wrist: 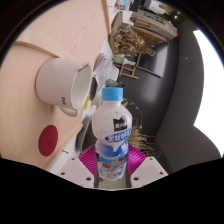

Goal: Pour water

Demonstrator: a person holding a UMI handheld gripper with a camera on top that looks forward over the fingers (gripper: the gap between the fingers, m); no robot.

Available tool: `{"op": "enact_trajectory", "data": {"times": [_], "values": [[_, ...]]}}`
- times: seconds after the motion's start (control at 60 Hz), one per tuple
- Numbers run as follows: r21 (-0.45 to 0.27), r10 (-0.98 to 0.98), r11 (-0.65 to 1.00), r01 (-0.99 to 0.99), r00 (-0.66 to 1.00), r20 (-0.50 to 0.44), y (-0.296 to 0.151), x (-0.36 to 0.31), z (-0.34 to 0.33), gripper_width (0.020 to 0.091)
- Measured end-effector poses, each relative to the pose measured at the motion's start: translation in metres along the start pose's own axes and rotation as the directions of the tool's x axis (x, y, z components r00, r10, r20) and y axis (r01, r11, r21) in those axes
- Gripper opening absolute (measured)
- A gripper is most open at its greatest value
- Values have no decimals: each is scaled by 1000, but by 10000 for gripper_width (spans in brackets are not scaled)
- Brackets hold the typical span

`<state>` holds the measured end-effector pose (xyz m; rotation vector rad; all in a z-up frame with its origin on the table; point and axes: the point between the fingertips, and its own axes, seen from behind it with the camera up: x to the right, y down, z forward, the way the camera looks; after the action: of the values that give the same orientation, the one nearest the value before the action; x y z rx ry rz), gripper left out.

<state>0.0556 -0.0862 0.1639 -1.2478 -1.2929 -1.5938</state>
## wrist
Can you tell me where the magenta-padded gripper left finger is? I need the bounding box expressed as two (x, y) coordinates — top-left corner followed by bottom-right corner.
(56, 145), (100, 190)

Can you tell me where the white cabinet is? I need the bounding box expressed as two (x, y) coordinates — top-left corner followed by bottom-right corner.
(131, 9), (178, 43)

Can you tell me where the white mug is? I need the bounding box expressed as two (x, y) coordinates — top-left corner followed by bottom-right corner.
(35, 57), (93, 118)

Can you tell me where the long ceiling light panel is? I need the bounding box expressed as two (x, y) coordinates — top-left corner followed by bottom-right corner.
(193, 29), (224, 158)

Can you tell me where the open newspaper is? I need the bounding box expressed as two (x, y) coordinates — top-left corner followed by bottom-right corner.
(93, 54), (118, 96)

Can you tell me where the flat round red coaster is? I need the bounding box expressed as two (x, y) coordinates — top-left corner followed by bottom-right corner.
(37, 124), (59, 158)

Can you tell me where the white blue-capped drink bottle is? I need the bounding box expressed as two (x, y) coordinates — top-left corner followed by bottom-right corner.
(90, 87), (133, 182)

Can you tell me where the black wall screen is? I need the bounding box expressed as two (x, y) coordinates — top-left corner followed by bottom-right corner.
(134, 41), (169, 79)

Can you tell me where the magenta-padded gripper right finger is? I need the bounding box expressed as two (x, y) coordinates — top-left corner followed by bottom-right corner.
(125, 145), (169, 190)

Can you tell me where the wooden easel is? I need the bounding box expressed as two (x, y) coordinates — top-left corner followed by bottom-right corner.
(119, 61), (140, 80)

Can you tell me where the small yellow strip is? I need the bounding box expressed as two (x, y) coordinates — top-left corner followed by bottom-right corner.
(83, 93), (92, 111)

